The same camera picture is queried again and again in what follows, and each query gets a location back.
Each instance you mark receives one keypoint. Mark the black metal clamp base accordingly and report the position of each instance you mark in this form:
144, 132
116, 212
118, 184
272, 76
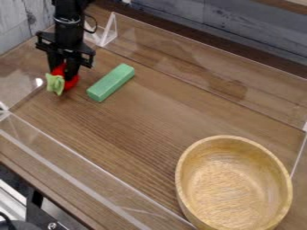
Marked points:
45, 222

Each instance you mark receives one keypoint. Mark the green rectangular block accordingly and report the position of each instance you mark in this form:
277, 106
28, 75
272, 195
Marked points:
109, 83

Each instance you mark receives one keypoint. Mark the clear acrylic enclosure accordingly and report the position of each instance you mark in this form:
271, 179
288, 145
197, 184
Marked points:
101, 157

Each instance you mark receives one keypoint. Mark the wooden bowl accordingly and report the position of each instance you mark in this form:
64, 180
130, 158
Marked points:
232, 185

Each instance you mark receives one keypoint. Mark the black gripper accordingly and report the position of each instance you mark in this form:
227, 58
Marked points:
77, 56

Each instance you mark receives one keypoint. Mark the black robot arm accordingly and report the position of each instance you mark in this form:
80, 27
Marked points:
64, 44

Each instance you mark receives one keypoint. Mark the red plush radish toy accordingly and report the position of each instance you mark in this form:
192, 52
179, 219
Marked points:
56, 82

